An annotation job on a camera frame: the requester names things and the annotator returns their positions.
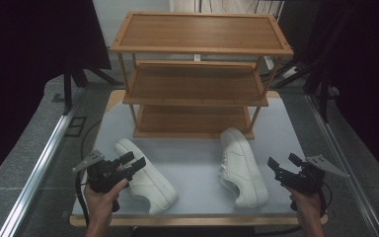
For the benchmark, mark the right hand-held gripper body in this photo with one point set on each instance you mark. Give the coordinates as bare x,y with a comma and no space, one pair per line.
304,179

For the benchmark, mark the black curtain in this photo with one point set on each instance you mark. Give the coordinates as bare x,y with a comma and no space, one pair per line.
23,82
365,65

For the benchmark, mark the black metal stand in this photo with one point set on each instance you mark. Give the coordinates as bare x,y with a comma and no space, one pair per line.
68,89
322,89

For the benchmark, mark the white power strip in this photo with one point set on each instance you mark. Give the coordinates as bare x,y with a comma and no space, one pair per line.
278,67

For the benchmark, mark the wooden three-tier shoe rack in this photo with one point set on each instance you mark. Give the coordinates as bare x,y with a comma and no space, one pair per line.
200,31

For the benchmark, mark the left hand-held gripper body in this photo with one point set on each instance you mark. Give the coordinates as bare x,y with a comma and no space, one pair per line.
103,176

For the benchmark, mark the person's right hand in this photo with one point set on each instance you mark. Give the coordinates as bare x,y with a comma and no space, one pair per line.
306,205

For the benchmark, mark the black floor socket plate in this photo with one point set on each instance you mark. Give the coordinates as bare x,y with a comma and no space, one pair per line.
75,126

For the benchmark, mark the person's left hand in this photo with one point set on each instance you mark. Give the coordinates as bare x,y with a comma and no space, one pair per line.
102,204

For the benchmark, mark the white sneaker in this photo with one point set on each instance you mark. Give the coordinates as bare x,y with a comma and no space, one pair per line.
151,184
243,168

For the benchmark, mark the metal floor rail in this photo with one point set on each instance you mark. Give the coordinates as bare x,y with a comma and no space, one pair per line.
42,161
345,171

